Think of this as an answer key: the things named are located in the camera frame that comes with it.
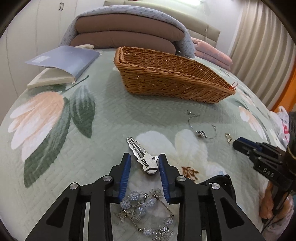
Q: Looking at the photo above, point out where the blue-grey book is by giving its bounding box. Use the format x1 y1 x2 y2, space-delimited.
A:
25 46 100 80

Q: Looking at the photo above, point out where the orange curtain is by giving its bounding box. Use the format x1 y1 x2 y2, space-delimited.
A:
271 64 296 112

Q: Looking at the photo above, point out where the person's right hand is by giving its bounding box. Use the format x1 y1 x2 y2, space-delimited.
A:
259 181 293 221

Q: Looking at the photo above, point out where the brown wicker basket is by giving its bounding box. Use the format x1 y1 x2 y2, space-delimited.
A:
114 46 236 104

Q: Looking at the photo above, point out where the green floral bedspread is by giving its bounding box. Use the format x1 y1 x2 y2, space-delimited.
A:
1 49 278 240

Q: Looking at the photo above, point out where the blue patterned blanket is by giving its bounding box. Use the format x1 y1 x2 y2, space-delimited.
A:
59 5 195 58

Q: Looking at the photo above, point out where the silver key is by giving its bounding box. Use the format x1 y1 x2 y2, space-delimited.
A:
126 137 159 175

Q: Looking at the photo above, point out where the pink right sleeve forearm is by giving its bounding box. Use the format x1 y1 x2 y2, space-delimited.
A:
262 205 295 240

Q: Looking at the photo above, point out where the white plastic bag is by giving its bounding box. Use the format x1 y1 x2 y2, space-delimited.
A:
268 106 290 149

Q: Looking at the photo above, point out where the pink folded blanket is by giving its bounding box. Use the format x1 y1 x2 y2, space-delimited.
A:
191 37 233 71

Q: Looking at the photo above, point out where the beige curtain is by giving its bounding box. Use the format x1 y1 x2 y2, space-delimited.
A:
230 1 295 109

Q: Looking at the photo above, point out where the crystal bead necklace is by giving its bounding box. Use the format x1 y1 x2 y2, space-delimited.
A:
116 188 176 241

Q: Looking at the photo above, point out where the beige bed headboard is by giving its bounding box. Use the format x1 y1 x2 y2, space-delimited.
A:
103 1 221 47

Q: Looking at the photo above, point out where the white wardrobe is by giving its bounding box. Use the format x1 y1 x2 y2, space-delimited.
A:
0 0 107 98

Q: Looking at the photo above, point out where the brown folded duvet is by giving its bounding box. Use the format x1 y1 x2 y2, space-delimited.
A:
70 14 185 54

